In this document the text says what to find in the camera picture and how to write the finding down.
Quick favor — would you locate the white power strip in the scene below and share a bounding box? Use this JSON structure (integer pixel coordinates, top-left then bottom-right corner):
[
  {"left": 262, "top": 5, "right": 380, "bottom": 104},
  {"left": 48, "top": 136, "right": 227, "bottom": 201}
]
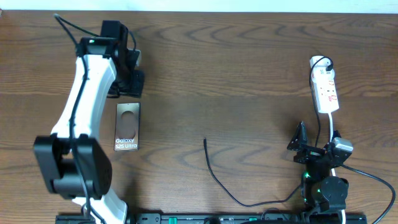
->
[{"left": 310, "top": 55, "right": 339, "bottom": 114}]

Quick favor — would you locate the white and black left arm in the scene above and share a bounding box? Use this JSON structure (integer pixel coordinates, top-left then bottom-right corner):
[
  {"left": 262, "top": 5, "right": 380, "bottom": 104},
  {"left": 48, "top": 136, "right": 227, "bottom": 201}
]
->
[{"left": 34, "top": 20, "right": 144, "bottom": 223}]

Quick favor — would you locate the black charger cable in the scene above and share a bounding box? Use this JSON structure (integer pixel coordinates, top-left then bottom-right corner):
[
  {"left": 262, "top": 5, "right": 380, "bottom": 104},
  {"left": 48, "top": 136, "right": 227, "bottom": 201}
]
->
[{"left": 203, "top": 55, "right": 334, "bottom": 208}]

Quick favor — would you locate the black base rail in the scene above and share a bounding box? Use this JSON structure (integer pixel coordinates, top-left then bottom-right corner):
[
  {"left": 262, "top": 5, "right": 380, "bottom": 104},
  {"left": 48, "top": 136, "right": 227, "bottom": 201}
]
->
[{"left": 55, "top": 212, "right": 368, "bottom": 224}]

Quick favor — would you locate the white power strip cord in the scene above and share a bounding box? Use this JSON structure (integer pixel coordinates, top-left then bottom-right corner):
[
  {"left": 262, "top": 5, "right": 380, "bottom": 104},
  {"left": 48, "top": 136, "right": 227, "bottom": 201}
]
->
[{"left": 327, "top": 112, "right": 347, "bottom": 224}]

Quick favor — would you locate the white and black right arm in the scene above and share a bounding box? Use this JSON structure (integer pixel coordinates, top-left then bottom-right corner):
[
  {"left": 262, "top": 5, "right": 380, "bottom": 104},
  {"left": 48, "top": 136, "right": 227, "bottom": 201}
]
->
[{"left": 287, "top": 121, "right": 353, "bottom": 223}]

